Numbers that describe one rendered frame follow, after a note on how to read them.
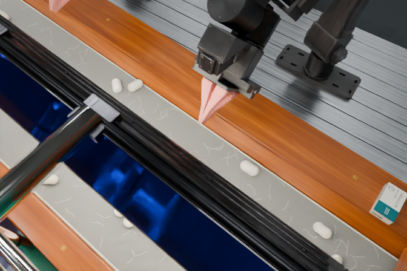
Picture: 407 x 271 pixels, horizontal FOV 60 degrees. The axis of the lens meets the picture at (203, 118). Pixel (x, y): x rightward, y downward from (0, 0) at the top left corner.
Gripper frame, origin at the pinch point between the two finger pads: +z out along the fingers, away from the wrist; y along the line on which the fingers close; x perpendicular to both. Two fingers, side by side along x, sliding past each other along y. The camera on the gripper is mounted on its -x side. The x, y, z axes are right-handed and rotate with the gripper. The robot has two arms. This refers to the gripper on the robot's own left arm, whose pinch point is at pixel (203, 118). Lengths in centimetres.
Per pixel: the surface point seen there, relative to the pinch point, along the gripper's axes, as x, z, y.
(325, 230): 7.6, 6.2, 25.7
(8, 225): -7.9, 37.2, -21.1
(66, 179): -4.5, 23.2, -15.8
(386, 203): 11.4, -2.5, 31.2
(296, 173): 11.3, 1.9, 16.8
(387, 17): 163, -59, 7
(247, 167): 8.2, 5.2, 9.2
